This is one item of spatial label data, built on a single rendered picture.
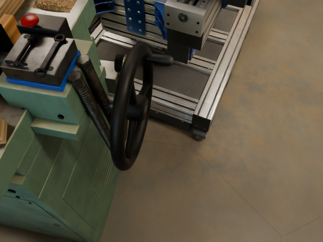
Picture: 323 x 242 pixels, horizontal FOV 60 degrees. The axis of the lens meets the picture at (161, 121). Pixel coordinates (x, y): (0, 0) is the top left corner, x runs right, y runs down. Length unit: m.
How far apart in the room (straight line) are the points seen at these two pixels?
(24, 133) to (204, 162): 1.05
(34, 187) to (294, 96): 1.54
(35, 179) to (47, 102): 0.20
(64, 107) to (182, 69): 1.08
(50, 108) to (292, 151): 1.33
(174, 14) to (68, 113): 0.56
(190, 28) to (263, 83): 0.96
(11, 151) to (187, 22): 0.66
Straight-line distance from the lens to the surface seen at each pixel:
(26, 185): 0.64
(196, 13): 0.94
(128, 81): 0.51
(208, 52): 1.64
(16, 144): 0.58
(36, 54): 0.52
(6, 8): 0.78
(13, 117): 0.59
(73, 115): 0.54
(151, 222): 1.37
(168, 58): 0.63
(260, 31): 2.18
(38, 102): 0.55
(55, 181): 0.76
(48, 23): 0.56
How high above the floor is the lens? 1.34
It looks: 58 degrees down
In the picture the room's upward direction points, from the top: straight up
